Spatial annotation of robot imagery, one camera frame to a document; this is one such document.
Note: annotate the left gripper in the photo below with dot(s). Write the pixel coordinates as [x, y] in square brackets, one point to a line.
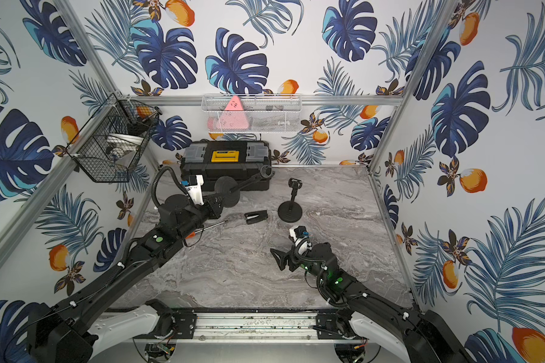
[213, 207]

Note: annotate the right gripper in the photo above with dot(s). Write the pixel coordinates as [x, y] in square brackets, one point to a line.
[282, 260]

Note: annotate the black round stand base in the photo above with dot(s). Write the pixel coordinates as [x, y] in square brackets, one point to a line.
[227, 188]

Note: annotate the black stand pole with clip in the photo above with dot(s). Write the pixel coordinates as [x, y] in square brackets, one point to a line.
[295, 184]

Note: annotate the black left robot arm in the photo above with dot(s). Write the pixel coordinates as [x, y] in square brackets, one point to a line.
[72, 330]

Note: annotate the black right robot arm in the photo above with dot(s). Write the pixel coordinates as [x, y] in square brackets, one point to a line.
[408, 333]

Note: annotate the black plastic toolbox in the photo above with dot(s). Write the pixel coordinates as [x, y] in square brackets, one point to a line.
[239, 160]

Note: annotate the pink triangular object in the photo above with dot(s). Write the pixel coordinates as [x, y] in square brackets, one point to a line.
[232, 119]

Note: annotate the orange handled screwdriver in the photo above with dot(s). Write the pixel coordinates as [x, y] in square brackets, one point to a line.
[209, 227]

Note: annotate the aluminium front rail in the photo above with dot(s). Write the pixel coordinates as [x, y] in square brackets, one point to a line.
[258, 325]

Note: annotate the white mesh wall basket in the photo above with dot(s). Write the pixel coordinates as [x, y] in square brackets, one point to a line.
[267, 113]

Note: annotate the black wire basket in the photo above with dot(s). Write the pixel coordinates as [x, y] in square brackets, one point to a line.
[121, 132]

